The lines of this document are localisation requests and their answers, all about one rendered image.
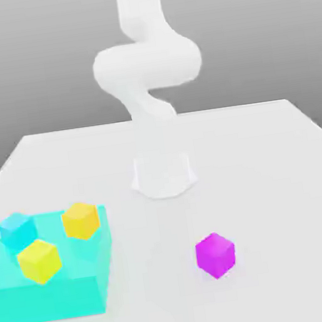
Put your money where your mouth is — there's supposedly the small orange-yellow cube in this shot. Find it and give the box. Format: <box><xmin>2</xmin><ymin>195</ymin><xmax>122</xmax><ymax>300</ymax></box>
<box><xmin>59</xmin><ymin>199</ymin><xmax>104</xmax><ymax>244</ymax></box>

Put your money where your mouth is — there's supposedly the small magenta cube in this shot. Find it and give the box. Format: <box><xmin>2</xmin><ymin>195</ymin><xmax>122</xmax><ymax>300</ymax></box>
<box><xmin>192</xmin><ymin>229</ymin><xmax>240</xmax><ymax>283</ymax></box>

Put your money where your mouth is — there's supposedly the small lemon-yellow cube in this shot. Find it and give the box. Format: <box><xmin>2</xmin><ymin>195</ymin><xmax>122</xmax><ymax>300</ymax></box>
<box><xmin>14</xmin><ymin>236</ymin><xmax>66</xmax><ymax>288</ymax></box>

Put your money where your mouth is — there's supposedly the small cyan cube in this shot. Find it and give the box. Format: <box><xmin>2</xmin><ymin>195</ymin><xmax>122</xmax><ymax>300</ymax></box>
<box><xmin>0</xmin><ymin>209</ymin><xmax>41</xmax><ymax>253</ymax></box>

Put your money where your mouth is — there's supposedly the large turquoise box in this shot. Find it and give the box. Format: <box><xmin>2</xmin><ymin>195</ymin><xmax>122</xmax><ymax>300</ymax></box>
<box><xmin>0</xmin><ymin>204</ymin><xmax>123</xmax><ymax>322</ymax></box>

